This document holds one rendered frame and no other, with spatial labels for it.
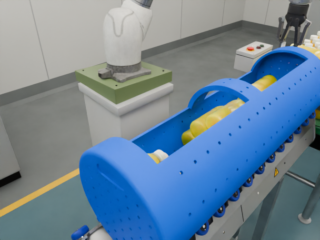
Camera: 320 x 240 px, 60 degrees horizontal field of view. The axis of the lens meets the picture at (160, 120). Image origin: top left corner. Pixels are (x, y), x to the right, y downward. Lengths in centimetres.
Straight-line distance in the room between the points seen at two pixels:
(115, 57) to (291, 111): 71
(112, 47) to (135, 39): 10
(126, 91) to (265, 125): 61
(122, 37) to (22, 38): 229
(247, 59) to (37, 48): 252
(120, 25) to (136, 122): 41
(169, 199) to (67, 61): 323
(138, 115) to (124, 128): 9
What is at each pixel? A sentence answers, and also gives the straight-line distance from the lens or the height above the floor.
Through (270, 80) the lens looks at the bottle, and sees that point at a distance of 114.
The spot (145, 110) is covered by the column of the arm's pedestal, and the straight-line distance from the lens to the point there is 125.
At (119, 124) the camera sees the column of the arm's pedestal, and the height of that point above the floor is 91.
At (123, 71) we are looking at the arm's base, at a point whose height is 110.
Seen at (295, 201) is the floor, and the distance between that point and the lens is 227.
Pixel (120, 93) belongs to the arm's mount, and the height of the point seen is 104.
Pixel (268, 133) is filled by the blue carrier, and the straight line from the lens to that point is 77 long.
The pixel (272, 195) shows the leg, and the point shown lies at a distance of 150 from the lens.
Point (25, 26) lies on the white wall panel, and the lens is 337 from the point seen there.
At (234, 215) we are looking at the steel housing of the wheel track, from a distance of 89.
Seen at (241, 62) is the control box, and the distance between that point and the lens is 149.
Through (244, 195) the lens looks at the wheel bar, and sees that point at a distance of 90.
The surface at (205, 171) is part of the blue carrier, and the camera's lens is 58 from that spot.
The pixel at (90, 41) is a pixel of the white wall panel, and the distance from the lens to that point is 374.
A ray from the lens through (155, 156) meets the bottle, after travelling 70.
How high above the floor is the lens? 157
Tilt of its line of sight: 33 degrees down
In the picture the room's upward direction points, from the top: straight up
